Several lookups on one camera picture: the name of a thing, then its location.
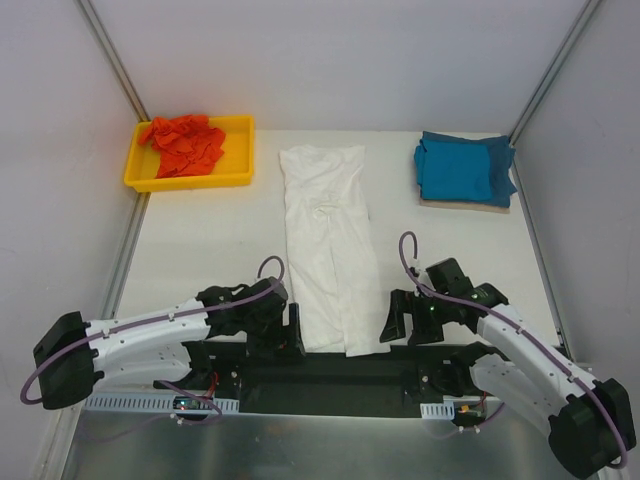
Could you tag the right aluminium frame post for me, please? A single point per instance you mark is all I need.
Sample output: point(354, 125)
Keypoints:
point(562, 54)

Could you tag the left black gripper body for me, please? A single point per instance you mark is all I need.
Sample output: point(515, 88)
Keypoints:
point(279, 332)

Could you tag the yellow plastic bin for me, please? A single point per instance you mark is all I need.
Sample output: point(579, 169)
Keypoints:
point(235, 168)

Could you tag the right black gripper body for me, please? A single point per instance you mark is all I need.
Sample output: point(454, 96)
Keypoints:
point(413, 310)

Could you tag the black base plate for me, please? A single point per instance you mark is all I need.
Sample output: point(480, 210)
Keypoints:
point(389, 385)

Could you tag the left aluminium frame post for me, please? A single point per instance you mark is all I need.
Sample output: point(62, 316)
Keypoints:
point(96, 27)

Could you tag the right grey cable duct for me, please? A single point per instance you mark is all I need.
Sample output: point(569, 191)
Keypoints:
point(438, 411)

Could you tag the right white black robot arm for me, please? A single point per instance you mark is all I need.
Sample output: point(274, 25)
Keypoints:
point(588, 423)

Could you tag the grey cable duct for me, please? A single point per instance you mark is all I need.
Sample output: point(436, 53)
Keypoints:
point(438, 411)
point(144, 403)

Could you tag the left grey cable duct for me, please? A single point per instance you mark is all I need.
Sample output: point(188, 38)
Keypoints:
point(144, 403)

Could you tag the orange t shirt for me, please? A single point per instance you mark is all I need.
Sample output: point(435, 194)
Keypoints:
point(188, 145)

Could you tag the aluminium frame post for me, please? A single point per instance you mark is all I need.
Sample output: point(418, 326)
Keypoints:
point(96, 27)
point(562, 54)

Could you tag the white t shirt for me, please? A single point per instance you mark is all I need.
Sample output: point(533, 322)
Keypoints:
point(332, 265)

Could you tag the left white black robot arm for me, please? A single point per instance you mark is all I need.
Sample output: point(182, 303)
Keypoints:
point(76, 356)

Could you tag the folded blue t shirt stack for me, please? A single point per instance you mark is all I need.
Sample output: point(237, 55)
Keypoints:
point(460, 170)

